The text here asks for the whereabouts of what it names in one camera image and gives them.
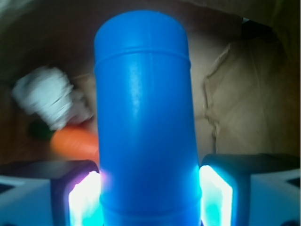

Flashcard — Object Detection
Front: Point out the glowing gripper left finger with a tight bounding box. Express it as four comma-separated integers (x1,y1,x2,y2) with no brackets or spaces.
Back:
0,160,103,226

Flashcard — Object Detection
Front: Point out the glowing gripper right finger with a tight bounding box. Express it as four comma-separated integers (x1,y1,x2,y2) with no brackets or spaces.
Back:
199,154,301,226

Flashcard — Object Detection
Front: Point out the blue plastic bottle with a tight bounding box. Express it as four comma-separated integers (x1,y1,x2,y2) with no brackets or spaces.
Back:
94,10,201,226

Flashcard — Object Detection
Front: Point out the orange toy carrot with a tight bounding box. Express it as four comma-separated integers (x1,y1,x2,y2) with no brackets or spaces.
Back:
28,121,100,161

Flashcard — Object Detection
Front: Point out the crumpled white paper ball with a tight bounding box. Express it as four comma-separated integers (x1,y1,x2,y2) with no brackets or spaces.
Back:
12,66,93,130

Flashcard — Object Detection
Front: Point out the brown paper bag liner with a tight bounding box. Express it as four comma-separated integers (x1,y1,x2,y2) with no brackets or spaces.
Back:
0,0,301,163

